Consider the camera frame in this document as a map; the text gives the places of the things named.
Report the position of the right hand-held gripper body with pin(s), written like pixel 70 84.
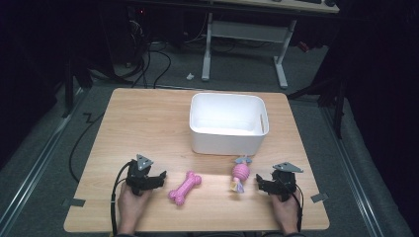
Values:
pixel 284 182

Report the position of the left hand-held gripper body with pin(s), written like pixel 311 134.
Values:
pixel 138 179

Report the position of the pink ball toy with tassels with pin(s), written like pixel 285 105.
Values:
pixel 241 173

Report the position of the pink bone toy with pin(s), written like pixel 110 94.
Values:
pixel 184 188

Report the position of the white plastic bin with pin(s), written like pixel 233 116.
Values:
pixel 227 125

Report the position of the person's left hand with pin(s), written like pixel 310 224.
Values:
pixel 131 205

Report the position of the person's right hand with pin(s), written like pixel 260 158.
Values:
pixel 286 210

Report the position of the grey tape piece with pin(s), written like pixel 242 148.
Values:
pixel 74 202
pixel 319 197

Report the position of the black stand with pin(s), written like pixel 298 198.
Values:
pixel 336 98
pixel 68 89

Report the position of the white paper scrap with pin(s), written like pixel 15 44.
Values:
pixel 190 76

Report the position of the red object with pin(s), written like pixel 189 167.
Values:
pixel 303 46

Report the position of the dark computer tower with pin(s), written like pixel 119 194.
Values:
pixel 136 29

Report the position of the white-legged wooden desk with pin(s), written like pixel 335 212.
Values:
pixel 247 31

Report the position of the metal floor rail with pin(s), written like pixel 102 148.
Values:
pixel 36 164
pixel 351 171

